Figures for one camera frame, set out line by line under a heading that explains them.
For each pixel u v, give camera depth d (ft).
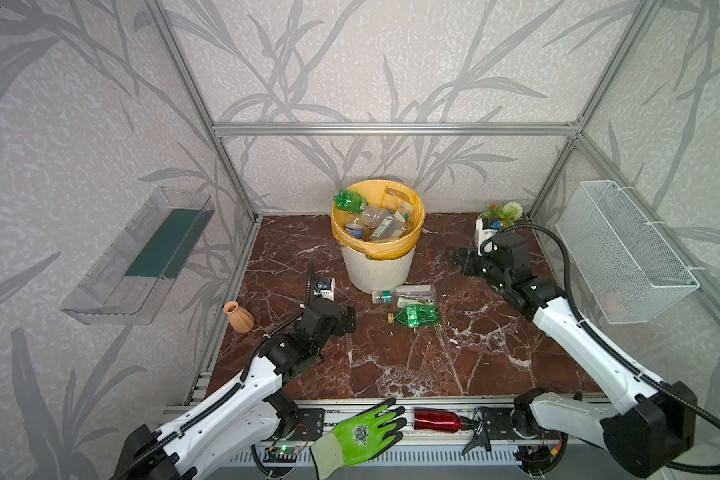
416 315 2.94
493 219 2.21
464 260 2.25
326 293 2.23
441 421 2.32
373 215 2.82
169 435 1.34
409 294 3.24
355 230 3.00
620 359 1.40
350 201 2.69
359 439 2.32
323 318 1.87
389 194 3.06
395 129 3.16
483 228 2.27
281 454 2.36
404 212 2.90
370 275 2.85
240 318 2.74
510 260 1.86
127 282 2.08
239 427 1.84
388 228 2.77
